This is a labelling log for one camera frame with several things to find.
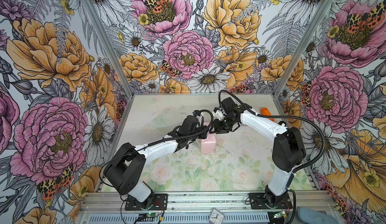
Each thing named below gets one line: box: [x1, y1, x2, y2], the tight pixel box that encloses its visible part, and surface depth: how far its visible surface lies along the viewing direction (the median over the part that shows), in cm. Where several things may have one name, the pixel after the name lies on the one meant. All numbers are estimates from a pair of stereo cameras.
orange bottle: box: [260, 107, 275, 123], surface depth 110 cm
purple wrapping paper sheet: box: [200, 133, 217, 154], surface depth 85 cm
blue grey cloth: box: [297, 206, 340, 224], surface depth 69 cm
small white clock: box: [208, 207, 225, 224], surface depth 70 cm
